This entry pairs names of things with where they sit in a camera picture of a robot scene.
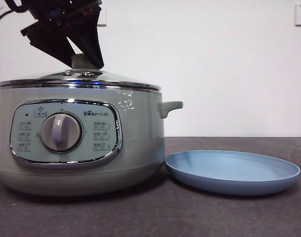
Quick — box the pale green electric steamer pot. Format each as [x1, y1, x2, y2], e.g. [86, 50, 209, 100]
[0, 86, 184, 198]

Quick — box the blue round plate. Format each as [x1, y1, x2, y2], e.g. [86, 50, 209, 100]
[164, 150, 301, 197]

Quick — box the glass lid with green knob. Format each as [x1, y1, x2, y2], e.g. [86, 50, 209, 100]
[0, 54, 164, 93]

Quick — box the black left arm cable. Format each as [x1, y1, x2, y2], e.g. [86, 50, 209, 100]
[0, 0, 34, 25]

